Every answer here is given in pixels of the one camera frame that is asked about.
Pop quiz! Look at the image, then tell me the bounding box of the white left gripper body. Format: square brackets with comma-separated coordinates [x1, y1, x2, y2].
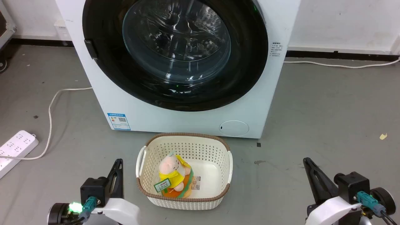
[47, 198, 140, 225]

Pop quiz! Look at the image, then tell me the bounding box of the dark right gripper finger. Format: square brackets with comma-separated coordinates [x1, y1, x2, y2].
[308, 158, 340, 201]
[303, 158, 327, 205]

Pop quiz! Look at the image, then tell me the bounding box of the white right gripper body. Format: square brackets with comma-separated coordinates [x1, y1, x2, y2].
[305, 187, 396, 225]

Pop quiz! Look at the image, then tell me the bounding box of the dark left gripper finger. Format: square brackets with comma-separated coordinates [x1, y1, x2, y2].
[106, 159, 119, 190]
[116, 159, 124, 199]

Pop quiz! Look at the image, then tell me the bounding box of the white front-load washing machine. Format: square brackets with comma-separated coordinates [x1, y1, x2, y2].
[56, 0, 301, 139]

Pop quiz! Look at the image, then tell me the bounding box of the black round washer door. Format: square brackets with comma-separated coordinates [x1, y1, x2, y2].
[82, 0, 268, 112]

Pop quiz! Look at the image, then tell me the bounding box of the green hang tag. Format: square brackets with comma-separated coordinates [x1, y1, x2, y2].
[154, 178, 172, 192]

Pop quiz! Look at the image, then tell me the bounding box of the pink plush doll yellow outfit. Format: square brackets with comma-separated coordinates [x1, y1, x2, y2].
[155, 152, 195, 198]

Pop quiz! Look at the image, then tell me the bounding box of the blue energy label sticker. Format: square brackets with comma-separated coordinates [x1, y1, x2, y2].
[107, 113, 131, 131]

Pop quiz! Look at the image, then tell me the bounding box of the cream perforated laundry basket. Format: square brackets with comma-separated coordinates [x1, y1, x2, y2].
[136, 133, 233, 210]

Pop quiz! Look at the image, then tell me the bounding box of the round white filter cover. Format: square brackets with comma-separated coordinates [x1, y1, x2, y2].
[219, 120, 250, 137]

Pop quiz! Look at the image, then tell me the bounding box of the white power strip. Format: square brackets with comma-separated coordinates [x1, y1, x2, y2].
[0, 130, 39, 180]

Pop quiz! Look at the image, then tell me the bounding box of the small printed text label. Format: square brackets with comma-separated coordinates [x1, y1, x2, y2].
[271, 41, 284, 58]

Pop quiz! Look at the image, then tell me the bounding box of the grey wheeled cart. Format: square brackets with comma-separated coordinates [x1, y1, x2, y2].
[0, 0, 17, 74]

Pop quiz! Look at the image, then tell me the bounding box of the teal left connector cable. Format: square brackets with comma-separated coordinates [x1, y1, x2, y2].
[69, 196, 98, 224]

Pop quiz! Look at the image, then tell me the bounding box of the teal connector cable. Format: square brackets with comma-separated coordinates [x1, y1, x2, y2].
[69, 196, 98, 224]
[357, 191, 400, 225]

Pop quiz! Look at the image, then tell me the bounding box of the teal right connector cable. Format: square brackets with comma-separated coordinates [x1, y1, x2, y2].
[357, 191, 400, 225]

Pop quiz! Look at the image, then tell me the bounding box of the white power cable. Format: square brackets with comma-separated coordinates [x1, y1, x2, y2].
[0, 87, 93, 161]
[283, 57, 400, 69]

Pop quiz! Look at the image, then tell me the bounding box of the black door handle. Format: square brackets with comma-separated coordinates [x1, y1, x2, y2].
[84, 39, 98, 60]

